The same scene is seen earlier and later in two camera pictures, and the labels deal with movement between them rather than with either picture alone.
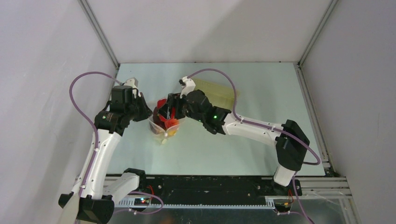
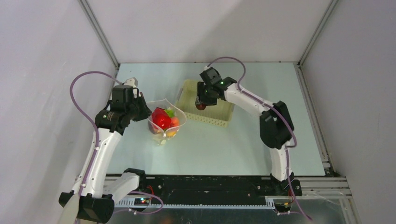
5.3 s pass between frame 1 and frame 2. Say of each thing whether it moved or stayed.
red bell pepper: moved
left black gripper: stayed
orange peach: stayed
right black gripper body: moved
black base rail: stayed
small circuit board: stayed
